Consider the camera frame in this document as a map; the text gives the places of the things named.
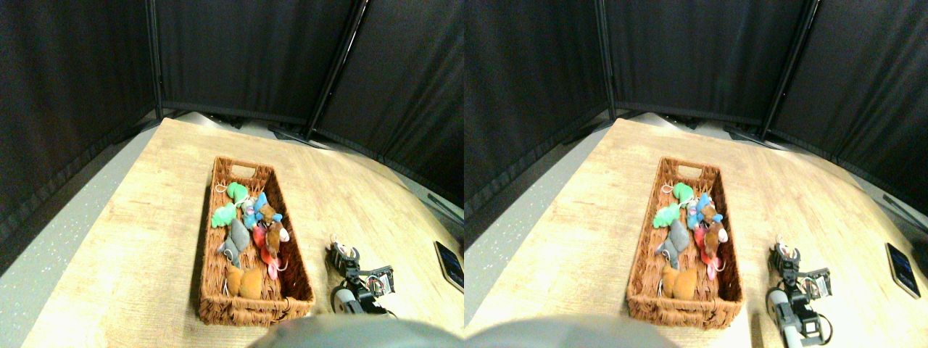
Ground brown plush toy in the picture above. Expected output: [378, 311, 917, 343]
[264, 220, 291, 256]
[704, 220, 729, 256]

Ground red toy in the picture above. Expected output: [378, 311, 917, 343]
[692, 225, 726, 281]
[251, 225, 288, 281]

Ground grey blue toy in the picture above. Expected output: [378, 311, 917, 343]
[696, 191, 725, 224]
[253, 191, 284, 224]

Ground orange plush toy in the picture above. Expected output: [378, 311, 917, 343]
[225, 266, 264, 300]
[662, 266, 699, 300]

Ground light green toy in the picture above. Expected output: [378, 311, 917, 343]
[652, 202, 682, 229]
[210, 202, 239, 229]

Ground black phone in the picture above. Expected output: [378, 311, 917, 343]
[885, 242, 922, 299]
[433, 240, 465, 294]

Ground brown wicker basket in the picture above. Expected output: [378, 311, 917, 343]
[197, 156, 317, 326]
[626, 157, 745, 331]

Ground black curtain stand foot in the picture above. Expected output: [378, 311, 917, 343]
[724, 124, 785, 147]
[267, 124, 328, 147]
[651, 112, 702, 131]
[198, 112, 245, 131]

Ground black curtain stand pole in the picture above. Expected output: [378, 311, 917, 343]
[594, 0, 618, 121]
[303, 0, 371, 141]
[144, 0, 165, 121]
[758, 0, 824, 141]

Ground black bracket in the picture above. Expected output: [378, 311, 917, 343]
[803, 266, 833, 299]

